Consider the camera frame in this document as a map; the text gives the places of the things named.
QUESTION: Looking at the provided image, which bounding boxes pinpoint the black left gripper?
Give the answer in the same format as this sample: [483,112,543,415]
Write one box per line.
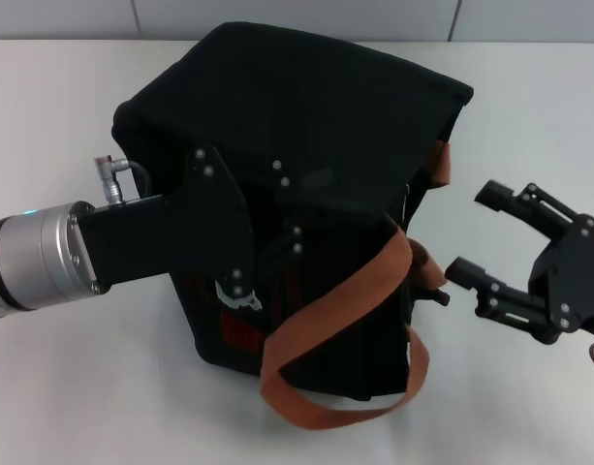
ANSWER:
[71,143,337,299]

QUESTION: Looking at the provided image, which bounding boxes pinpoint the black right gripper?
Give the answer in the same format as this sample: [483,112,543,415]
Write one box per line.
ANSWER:
[444,178,594,345]

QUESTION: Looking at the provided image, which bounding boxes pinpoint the black bag with brown handles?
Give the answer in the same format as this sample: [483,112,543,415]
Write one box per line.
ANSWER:
[110,22,475,432]

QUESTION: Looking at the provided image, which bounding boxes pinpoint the left gripper cable with connector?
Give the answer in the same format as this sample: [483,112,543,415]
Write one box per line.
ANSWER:
[93,154,157,207]

